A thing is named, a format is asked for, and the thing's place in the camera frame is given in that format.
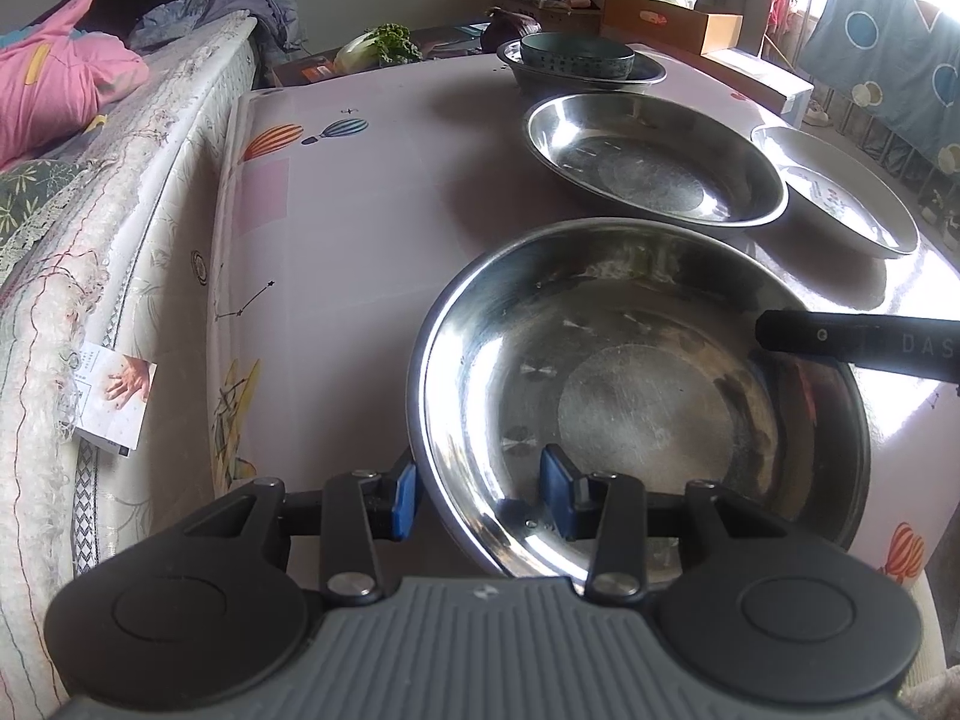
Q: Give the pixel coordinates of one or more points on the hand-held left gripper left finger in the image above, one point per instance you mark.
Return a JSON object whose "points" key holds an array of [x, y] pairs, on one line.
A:
{"points": [[406, 499]]}

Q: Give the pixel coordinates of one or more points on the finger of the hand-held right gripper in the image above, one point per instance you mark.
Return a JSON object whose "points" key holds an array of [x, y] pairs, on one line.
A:
{"points": [[862, 349]]}

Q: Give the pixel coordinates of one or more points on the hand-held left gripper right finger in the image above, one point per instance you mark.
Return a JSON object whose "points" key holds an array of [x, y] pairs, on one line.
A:
{"points": [[559, 491]]}

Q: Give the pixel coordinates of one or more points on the large stainless steel plate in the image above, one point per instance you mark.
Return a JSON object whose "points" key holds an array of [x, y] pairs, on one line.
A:
{"points": [[645, 157], [600, 360]]}

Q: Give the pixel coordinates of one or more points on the white ceramic plate with print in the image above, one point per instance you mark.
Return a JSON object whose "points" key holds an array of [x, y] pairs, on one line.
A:
{"points": [[840, 187]]}

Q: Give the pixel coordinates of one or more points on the stainless steel bowl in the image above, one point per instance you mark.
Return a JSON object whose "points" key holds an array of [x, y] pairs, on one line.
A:
{"points": [[652, 75]]}

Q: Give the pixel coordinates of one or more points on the teal ceramic bowl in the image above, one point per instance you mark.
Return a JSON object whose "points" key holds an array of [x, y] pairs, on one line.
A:
{"points": [[577, 58]]}

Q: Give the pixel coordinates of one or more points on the white shoes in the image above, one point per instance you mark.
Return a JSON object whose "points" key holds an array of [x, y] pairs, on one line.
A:
{"points": [[819, 115]]}

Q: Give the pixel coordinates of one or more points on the white appliance box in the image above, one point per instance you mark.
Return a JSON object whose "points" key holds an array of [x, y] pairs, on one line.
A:
{"points": [[765, 79]]}

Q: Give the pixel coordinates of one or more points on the blue towel with circles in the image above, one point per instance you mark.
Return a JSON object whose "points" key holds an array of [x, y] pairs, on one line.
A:
{"points": [[885, 52]]}

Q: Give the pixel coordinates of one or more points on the mattress label card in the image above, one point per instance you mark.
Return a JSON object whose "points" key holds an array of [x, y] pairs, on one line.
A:
{"points": [[120, 397]]}

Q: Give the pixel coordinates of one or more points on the white mattress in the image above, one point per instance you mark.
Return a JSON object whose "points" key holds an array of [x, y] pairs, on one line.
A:
{"points": [[150, 240]]}

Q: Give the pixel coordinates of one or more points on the brown cardboard box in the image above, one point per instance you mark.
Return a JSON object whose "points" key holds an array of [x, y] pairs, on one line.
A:
{"points": [[675, 22]]}

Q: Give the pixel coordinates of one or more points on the napa cabbage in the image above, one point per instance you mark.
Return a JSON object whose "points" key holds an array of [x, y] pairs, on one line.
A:
{"points": [[379, 49]]}

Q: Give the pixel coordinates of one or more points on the dark low table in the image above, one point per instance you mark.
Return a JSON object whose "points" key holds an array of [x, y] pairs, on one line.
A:
{"points": [[450, 41]]}

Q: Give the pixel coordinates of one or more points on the red cabbage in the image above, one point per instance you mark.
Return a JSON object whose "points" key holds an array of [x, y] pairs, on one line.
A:
{"points": [[510, 26]]}

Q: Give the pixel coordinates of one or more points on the open cardboard box with clutter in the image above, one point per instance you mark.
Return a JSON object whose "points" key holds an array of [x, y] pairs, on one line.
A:
{"points": [[540, 4]]}

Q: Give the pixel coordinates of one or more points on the green leaf-print pillow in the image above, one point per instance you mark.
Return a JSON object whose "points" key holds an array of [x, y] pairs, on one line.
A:
{"points": [[34, 202]]}

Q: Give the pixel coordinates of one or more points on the grey-blue crumpled clothes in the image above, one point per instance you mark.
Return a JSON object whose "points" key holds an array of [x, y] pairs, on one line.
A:
{"points": [[217, 11]]}

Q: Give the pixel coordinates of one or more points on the pink floral quilt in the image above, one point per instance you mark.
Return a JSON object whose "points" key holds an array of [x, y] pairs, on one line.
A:
{"points": [[52, 82]]}

